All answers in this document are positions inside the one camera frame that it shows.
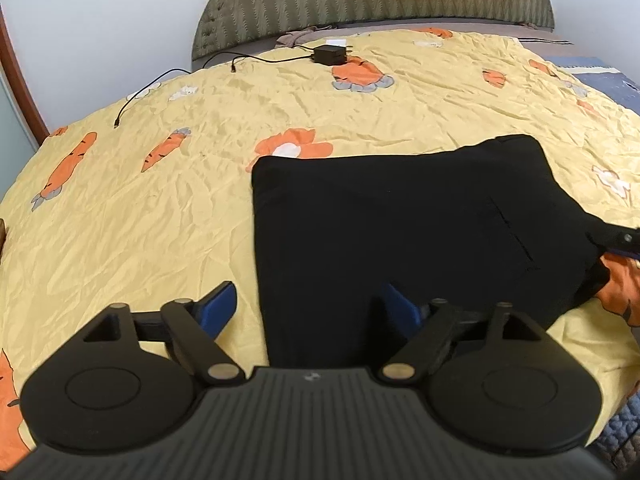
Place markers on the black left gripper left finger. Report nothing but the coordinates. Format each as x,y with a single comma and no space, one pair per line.
212,313

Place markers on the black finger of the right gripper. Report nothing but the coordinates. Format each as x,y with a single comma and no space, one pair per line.
617,240

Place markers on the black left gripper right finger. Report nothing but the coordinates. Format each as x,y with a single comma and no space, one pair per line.
405,318

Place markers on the black pants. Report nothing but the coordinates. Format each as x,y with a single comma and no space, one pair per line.
475,226

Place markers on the yellow carrot print bedspread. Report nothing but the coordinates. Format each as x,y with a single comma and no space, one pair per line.
149,199

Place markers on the black power adapter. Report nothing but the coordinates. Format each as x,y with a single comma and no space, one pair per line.
329,55

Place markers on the brown wooden door frame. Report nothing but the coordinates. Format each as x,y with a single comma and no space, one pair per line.
18,86

